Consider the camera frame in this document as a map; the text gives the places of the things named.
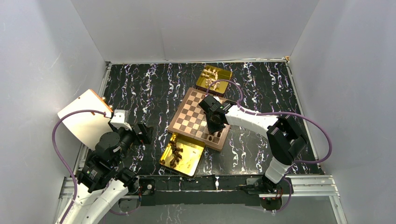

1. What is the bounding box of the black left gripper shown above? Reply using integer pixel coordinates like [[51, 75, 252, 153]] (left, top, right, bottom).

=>
[[110, 119, 154, 166]]

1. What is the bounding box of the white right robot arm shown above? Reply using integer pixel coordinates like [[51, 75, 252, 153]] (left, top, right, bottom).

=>
[[198, 95, 309, 193]]

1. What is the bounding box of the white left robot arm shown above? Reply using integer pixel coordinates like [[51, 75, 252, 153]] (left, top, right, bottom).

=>
[[56, 123, 154, 224]]

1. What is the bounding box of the wooden folding chess board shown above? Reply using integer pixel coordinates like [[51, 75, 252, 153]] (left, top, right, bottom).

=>
[[168, 87, 230, 152]]

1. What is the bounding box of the pile of light chess pieces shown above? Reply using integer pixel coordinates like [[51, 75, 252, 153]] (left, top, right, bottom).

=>
[[201, 69, 218, 88]]

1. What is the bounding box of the gold tin with light pieces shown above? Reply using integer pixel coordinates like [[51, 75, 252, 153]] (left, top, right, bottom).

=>
[[195, 65, 232, 97]]

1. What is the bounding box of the pile of dark chess pieces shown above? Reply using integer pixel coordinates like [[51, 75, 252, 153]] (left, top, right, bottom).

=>
[[159, 137, 184, 168]]

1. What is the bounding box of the gold tin with dark pieces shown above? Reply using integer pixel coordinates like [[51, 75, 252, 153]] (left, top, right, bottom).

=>
[[162, 133, 205, 178]]

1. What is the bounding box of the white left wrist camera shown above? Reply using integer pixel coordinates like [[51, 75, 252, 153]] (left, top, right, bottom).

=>
[[110, 109, 131, 130]]

